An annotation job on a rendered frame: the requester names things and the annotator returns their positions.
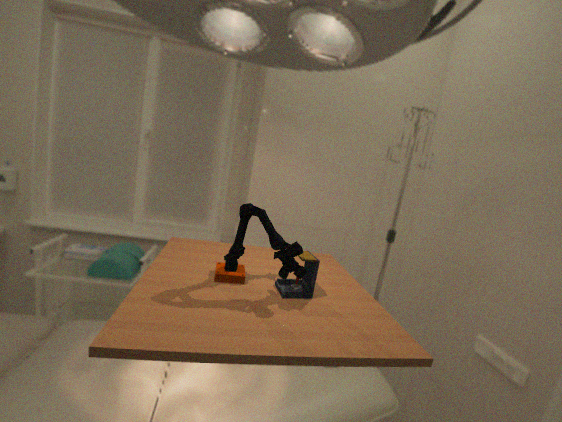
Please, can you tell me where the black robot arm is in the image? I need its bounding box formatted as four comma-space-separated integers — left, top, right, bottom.
224, 203, 303, 279

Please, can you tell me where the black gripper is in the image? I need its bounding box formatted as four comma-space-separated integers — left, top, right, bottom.
282, 257, 308, 279

